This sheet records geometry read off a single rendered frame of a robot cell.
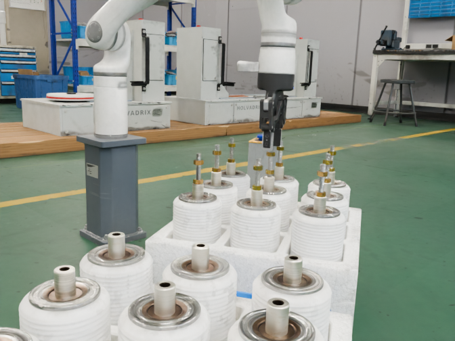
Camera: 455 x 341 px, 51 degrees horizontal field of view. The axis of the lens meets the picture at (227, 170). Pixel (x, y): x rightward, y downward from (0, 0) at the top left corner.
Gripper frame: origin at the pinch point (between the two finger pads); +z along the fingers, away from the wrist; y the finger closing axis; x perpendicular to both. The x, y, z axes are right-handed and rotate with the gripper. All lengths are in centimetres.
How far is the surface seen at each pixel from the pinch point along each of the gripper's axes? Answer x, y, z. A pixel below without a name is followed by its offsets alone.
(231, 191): 7.4, -2.7, 10.9
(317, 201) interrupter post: -12.3, -12.7, 8.1
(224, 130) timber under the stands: 97, 242, 31
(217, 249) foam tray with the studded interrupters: 4.0, -19.9, 17.5
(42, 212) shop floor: 86, 30, 36
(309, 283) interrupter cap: -16.2, -42.8, 10.1
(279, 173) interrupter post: 0.1, 10.3, 8.8
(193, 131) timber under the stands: 111, 214, 30
